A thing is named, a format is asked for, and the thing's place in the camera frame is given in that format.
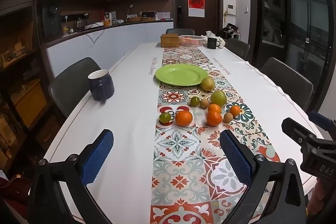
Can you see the small green tomato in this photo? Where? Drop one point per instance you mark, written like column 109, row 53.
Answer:
column 165, row 118
column 195, row 102

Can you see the clear acrylic stand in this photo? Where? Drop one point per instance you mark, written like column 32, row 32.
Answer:
column 163, row 16

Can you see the orange mandarin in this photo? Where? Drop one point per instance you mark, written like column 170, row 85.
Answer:
column 214, row 107
column 214, row 119
column 235, row 110
column 183, row 118

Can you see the white intercom panel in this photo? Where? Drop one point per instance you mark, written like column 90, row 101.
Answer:
column 231, row 9

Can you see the wicker box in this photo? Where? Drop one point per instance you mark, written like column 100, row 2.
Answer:
column 169, row 40

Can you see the standing picture card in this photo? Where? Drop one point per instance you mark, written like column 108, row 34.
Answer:
column 113, row 17

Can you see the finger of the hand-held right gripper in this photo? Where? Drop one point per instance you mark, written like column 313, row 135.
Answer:
column 322, row 118
column 294, row 129

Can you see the dark brown door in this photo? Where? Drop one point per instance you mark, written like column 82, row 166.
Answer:
column 210, row 3

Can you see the small brown kiwi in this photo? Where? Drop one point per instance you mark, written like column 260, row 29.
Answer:
column 228, row 117
column 204, row 103

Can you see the green apple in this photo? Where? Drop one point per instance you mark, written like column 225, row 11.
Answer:
column 218, row 98

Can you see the dark red cloth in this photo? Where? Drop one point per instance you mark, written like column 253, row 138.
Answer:
column 13, row 192

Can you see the white desk lamp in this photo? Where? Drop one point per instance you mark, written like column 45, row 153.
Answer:
column 130, row 6

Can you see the green plate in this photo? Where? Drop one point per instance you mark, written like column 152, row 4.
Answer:
column 178, row 74

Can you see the pink plastic basket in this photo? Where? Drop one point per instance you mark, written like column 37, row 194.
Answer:
column 191, row 40

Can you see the white crumpled cloth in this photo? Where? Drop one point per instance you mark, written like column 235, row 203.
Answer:
column 222, row 42

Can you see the black coffee machine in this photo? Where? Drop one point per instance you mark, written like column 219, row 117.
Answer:
column 51, row 22

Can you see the dark blue mug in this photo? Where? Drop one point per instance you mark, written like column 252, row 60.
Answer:
column 101, row 86

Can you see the yellow pear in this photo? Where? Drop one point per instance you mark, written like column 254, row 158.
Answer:
column 208, row 83

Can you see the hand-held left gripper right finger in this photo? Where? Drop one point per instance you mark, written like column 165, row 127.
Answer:
column 236, row 158

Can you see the yellow toy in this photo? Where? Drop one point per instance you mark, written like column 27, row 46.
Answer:
column 67, row 30

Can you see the woven tray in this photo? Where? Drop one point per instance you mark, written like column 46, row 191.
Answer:
column 134, row 19

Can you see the glass sliding door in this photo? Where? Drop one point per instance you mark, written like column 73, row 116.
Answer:
column 302, row 29

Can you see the black mug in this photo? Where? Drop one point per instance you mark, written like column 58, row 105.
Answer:
column 212, row 43

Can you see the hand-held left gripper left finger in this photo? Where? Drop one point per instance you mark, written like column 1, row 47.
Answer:
column 97, row 158

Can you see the black countertop appliance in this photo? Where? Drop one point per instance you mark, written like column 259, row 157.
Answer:
column 147, row 16

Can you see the white lower cabinets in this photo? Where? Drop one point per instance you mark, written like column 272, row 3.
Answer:
column 126, row 40

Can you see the grey dining chair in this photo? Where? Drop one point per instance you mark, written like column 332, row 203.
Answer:
column 237, row 47
column 288, row 82
column 179, row 31
column 71, row 77

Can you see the red and white door poster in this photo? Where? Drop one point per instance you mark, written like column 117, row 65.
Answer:
column 196, row 1

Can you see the dark bag on stool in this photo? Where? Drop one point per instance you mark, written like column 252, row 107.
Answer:
column 231, row 29

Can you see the person's right hand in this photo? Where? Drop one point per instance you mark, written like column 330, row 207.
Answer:
column 321, row 197

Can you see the patterned table runner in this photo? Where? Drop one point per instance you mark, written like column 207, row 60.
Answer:
column 181, row 174

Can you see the white tissue pack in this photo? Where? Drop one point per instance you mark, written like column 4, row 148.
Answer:
column 210, row 33

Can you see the glass kettle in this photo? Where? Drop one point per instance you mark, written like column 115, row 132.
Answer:
column 80, row 23

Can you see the wooden storage shelf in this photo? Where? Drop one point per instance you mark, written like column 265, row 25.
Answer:
column 23, row 98

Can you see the small orange box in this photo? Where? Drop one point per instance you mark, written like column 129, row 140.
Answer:
column 108, row 22

